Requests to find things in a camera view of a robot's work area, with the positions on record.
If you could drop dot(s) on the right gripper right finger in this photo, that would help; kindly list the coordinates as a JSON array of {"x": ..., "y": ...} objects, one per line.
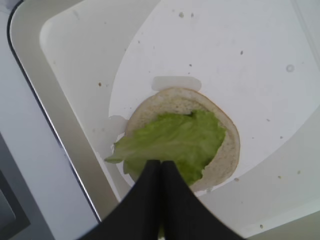
[{"x": 184, "y": 217}]

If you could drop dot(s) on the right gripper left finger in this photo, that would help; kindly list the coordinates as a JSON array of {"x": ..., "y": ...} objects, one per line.
[{"x": 137, "y": 216}]

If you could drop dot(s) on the green lettuce leaf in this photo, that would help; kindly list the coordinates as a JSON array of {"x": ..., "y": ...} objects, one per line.
[{"x": 191, "y": 141}]

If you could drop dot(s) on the bottom bun slice on tray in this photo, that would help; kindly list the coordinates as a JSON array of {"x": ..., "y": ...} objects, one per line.
[{"x": 184, "y": 101}]

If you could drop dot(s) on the cream metal tray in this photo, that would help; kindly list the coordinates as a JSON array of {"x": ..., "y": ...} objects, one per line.
[{"x": 91, "y": 63}]

